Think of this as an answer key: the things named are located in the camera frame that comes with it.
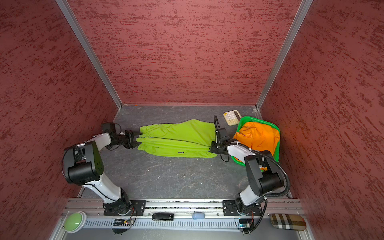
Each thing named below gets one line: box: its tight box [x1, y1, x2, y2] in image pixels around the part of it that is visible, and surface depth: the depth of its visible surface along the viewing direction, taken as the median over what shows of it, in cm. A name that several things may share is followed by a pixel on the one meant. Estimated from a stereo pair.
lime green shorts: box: [136, 119, 218, 158], surface depth 100 cm
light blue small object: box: [192, 212, 205, 220], surface depth 72 cm
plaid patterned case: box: [270, 213, 307, 231], surface depth 70 cm
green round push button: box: [64, 211, 87, 234], surface depth 70 cm
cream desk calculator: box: [223, 109, 242, 126], surface depth 114 cm
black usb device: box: [151, 213, 174, 221], surface depth 71 cm
